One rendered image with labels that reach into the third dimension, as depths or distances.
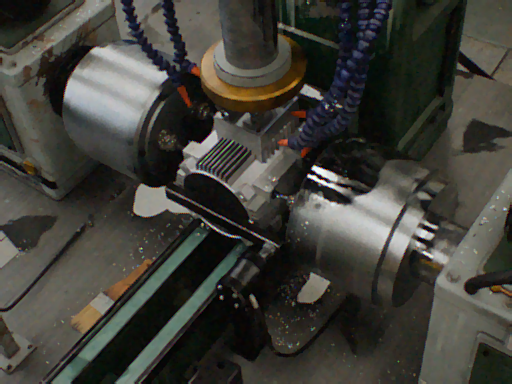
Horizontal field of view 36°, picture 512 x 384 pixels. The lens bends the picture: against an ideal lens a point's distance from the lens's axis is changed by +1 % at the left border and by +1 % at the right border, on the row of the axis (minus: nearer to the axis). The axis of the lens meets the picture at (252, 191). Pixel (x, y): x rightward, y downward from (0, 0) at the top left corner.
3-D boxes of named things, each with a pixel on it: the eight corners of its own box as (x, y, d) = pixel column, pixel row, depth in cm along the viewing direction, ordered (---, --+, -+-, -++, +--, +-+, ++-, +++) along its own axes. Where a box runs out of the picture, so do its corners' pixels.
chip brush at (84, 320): (144, 257, 162) (143, 254, 161) (161, 269, 159) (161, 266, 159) (68, 324, 152) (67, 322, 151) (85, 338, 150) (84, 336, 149)
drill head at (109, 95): (111, 85, 181) (86, -9, 162) (239, 144, 165) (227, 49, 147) (32, 151, 168) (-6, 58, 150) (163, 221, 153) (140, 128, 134)
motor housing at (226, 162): (243, 154, 162) (235, 84, 148) (321, 191, 154) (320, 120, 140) (182, 217, 152) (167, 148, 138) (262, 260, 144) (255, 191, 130)
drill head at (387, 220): (321, 182, 157) (321, 86, 138) (519, 273, 139) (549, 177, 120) (248, 267, 144) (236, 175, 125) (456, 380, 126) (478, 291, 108)
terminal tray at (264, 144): (254, 106, 149) (251, 77, 144) (301, 127, 145) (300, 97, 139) (216, 145, 143) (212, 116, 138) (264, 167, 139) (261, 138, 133)
